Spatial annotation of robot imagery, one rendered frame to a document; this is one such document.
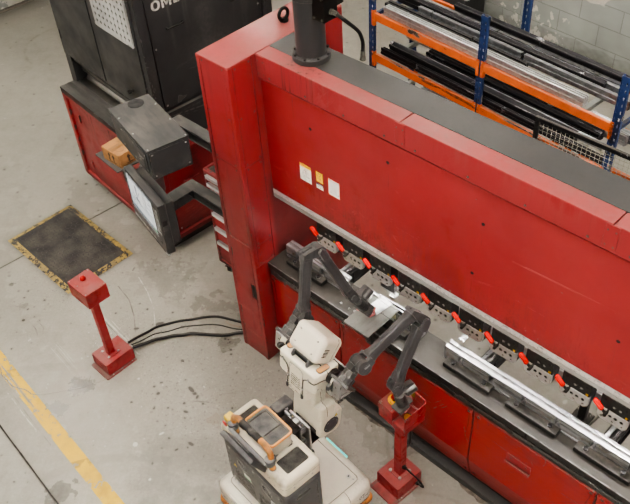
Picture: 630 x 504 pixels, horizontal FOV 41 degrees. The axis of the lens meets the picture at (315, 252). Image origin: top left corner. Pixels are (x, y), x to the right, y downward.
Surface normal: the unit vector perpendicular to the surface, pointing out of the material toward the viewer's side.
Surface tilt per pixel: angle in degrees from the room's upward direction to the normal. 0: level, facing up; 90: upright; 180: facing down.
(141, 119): 0
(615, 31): 90
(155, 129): 0
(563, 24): 90
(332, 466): 0
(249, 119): 90
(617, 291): 90
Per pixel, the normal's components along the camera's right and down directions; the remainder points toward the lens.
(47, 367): -0.05, -0.72
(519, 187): -0.69, 0.53
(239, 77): 0.72, 0.45
